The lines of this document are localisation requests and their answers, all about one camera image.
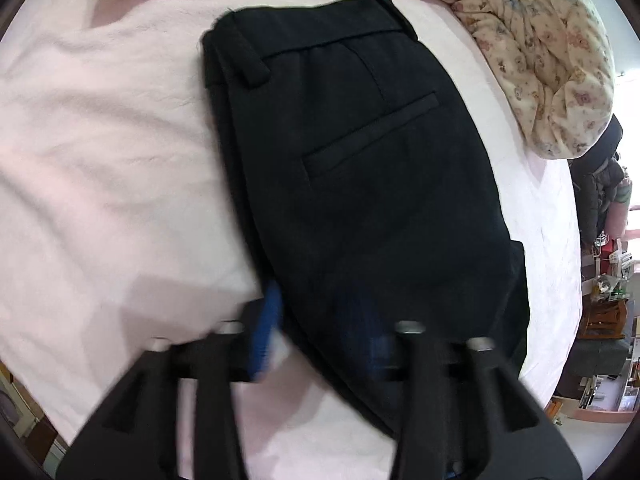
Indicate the bear-print quilt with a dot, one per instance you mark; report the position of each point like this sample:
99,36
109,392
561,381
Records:
540,60

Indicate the dark grey cabinet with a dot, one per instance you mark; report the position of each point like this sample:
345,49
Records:
595,360

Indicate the wooden chair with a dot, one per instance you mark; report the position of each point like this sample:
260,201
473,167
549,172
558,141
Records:
607,317

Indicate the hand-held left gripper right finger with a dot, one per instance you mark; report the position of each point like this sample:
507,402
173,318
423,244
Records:
415,360

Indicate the pink bed blanket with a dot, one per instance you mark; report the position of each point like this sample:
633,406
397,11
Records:
100,185

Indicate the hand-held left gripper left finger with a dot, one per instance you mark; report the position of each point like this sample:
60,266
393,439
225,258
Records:
266,332

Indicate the white pink-framed bookshelf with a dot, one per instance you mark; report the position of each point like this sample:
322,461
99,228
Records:
631,385

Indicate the black pants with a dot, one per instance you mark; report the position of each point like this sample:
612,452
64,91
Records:
360,185

